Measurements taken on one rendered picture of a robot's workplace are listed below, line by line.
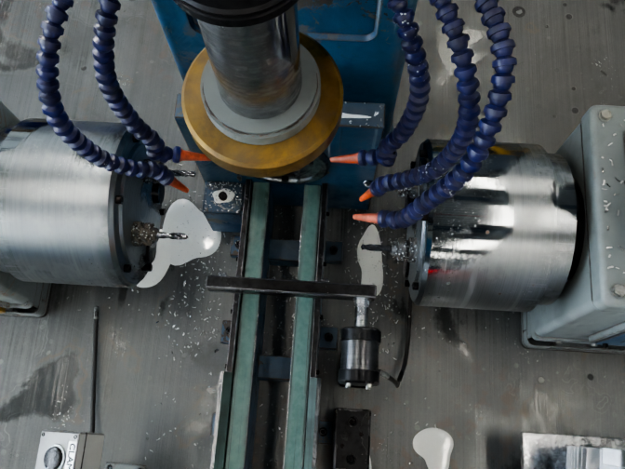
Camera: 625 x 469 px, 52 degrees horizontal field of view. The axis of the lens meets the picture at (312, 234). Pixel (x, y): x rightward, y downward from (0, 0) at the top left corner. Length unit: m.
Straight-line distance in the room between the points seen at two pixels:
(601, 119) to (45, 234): 0.78
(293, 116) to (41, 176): 0.40
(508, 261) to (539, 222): 0.06
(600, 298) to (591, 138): 0.22
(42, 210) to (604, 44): 1.13
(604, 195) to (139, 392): 0.82
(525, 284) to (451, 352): 0.32
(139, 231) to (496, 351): 0.65
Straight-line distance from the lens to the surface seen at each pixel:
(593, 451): 0.98
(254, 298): 1.08
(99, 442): 0.97
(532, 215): 0.89
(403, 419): 1.17
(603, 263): 0.91
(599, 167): 0.95
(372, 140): 0.96
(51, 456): 0.96
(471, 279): 0.90
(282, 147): 0.70
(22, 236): 0.96
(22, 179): 0.96
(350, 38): 0.96
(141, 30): 1.47
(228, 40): 0.57
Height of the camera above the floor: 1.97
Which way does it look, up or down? 73 degrees down
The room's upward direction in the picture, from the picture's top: 4 degrees counter-clockwise
